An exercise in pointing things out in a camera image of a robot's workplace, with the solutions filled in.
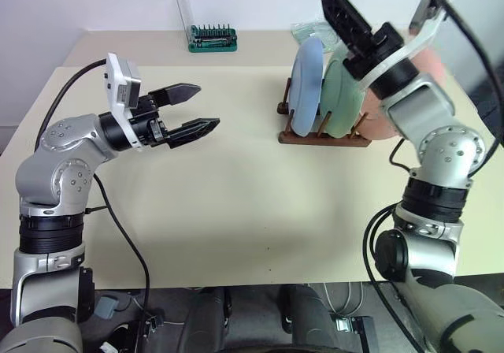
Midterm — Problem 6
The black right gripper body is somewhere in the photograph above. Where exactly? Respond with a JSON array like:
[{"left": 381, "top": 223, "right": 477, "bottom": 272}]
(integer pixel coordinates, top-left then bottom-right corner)
[{"left": 343, "top": 21, "right": 406, "bottom": 81}]

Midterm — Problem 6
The ribbed black left gripper finger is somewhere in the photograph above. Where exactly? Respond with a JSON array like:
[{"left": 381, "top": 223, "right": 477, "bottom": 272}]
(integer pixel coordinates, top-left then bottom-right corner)
[{"left": 166, "top": 117, "right": 221, "bottom": 150}]

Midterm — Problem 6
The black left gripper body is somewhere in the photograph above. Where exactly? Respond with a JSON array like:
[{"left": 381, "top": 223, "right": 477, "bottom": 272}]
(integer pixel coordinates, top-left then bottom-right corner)
[{"left": 128, "top": 91, "right": 171, "bottom": 148}]

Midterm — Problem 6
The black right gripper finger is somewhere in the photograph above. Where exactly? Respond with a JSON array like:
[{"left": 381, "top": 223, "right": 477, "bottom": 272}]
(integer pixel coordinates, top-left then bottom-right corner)
[{"left": 320, "top": 0, "right": 374, "bottom": 54}]

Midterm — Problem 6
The solid black left gripper finger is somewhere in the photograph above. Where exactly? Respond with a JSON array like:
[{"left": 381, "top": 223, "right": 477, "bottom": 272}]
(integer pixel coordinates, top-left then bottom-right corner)
[{"left": 150, "top": 82, "right": 202, "bottom": 109}]

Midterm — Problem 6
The green plate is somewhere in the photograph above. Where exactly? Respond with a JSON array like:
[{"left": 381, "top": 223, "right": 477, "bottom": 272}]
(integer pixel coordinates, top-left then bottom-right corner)
[{"left": 318, "top": 46, "right": 365, "bottom": 140}]

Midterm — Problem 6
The red plate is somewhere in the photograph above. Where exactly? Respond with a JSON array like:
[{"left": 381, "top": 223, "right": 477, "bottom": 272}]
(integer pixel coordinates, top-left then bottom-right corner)
[{"left": 359, "top": 48, "right": 447, "bottom": 142}]

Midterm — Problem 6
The blue plate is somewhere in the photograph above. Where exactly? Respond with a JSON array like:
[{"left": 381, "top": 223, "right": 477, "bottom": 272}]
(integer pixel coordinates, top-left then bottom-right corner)
[{"left": 290, "top": 37, "right": 325, "bottom": 138}]

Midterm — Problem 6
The wooden dish rack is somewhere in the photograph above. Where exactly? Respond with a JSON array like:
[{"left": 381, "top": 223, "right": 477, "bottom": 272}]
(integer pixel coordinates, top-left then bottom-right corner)
[{"left": 276, "top": 77, "right": 373, "bottom": 147}]

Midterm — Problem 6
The green screwdriver bit set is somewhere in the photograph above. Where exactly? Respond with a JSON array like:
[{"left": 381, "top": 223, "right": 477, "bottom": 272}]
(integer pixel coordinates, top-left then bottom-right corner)
[{"left": 174, "top": 0, "right": 239, "bottom": 54}]

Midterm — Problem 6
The black furniture piece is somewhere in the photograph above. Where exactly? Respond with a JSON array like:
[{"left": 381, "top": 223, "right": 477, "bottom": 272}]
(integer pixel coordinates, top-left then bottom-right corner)
[{"left": 470, "top": 58, "right": 504, "bottom": 150}]

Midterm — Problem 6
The dark rounded robot leg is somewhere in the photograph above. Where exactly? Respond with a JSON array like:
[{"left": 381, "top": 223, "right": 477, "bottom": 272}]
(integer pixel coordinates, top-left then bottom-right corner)
[
  {"left": 278, "top": 284, "right": 340, "bottom": 353},
  {"left": 183, "top": 287, "right": 234, "bottom": 353}
]

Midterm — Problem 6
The small black connector plug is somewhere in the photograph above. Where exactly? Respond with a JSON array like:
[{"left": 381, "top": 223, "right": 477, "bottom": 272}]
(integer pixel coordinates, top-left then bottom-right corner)
[{"left": 139, "top": 314, "right": 165, "bottom": 335}]

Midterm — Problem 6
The black box with metal latch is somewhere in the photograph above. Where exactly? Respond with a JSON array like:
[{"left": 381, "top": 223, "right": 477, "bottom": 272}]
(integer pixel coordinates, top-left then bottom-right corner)
[{"left": 333, "top": 315, "right": 381, "bottom": 353}]

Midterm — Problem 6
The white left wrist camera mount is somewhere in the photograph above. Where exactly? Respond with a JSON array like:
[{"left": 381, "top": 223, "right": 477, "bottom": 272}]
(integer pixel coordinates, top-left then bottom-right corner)
[{"left": 103, "top": 52, "right": 144, "bottom": 151}]

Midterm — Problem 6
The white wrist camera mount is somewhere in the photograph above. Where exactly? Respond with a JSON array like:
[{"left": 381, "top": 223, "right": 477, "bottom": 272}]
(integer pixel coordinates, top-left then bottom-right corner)
[
  {"left": 361, "top": 0, "right": 460, "bottom": 91},
  {"left": 103, "top": 52, "right": 144, "bottom": 151}
]

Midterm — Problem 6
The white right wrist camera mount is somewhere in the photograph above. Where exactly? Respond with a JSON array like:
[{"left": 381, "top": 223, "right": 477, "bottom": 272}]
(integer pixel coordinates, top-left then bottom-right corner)
[{"left": 361, "top": 0, "right": 460, "bottom": 91}]

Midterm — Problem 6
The white floor cable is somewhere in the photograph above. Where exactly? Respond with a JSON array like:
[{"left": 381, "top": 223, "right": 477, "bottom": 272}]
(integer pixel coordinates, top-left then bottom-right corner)
[{"left": 322, "top": 283, "right": 365, "bottom": 315}]

